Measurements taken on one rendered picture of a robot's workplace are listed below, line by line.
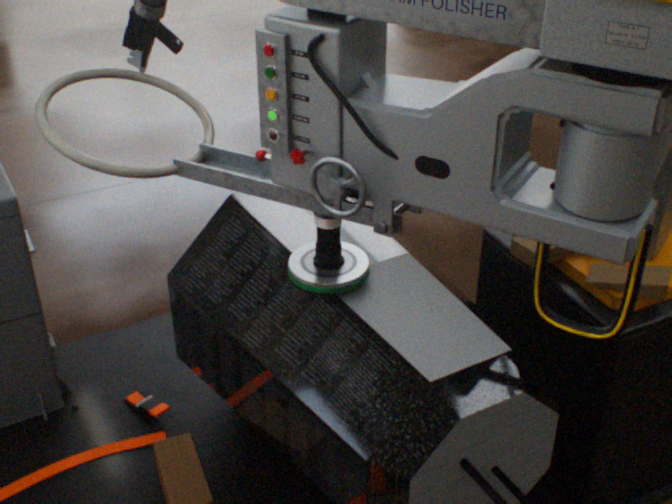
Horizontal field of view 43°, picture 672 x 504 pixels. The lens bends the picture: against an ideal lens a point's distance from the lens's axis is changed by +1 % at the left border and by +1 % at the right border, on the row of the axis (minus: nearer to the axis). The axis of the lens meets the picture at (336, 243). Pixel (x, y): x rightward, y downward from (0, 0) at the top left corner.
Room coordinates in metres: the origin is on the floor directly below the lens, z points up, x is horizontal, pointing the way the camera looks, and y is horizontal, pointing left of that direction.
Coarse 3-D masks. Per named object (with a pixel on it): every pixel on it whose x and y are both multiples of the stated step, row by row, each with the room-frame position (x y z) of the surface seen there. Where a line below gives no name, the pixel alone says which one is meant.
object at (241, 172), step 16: (208, 144) 2.17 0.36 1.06; (176, 160) 2.08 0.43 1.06; (208, 160) 2.16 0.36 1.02; (224, 160) 2.13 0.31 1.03; (240, 160) 2.10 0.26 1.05; (256, 160) 2.07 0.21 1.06; (192, 176) 2.05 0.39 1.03; (208, 176) 2.02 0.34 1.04; (224, 176) 1.99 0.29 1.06; (240, 176) 1.97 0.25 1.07; (256, 176) 2.05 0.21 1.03; (240, 192) 1.97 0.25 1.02; (256, 192) 1.94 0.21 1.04; (272, 192) 1.91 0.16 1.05; (288, 192) 1.89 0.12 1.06; (304, 208) 1.86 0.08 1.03; (320, 208) 1.84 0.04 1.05; (368, 208) 1.77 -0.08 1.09; (400, 208) 1.79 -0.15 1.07; (416, 208) 1.83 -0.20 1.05; (368, 224) 1.77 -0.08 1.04; (384, 224) 1.71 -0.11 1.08; (400, 224) 1.73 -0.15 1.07
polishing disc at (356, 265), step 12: (300, 252) 1.94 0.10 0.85; (312, 252) 1.94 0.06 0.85; (348, 252) 1.94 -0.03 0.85; (360, 252) 1.94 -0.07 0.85; (300, 264) 1.88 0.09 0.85; (312, 264) 1.88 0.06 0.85; (348, 264) 1.88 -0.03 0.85; (360, 264) 1.88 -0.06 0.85; (300, 276) 1.83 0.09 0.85; (312, 276) 1.83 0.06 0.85; (324, 276) 1.83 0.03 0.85; (336, 276) 1.83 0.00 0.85; (348, 276) 1.83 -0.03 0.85; (360, 276) 1.83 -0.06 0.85
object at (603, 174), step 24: (576, 144) 1.51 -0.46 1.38; (600, 144) 1.48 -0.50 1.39; (624, 144) 1.46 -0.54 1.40; (648, 144) 1.47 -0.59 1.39; (576, 168) 1.50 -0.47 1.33; (600, 168) 1.47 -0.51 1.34; (624, 168) 1.46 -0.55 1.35; (648, 168) 1.48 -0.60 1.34; (552, 192) 1.57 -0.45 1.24; (576, 192) 1.49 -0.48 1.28; (600, 192) 1.47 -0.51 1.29; (624, 192) 1.46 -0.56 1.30; (648, 192) 1.50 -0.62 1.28; (600, 216) 1.47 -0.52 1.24; (624, 216) 1.47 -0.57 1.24
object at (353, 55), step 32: (288, 32) 1.82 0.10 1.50; (320, 32) 1.78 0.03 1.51; (352, 32) 1.80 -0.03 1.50; (384, 32) 1.92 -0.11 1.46; (320, 64) 1.78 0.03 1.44; (352, 64) 1.80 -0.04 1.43; (384, 64) 1.93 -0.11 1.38; (320, 96) 1.78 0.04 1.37; (320, 128) 1.78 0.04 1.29; (288, 160) 1.83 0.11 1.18; (320, 192) 1.78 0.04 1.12
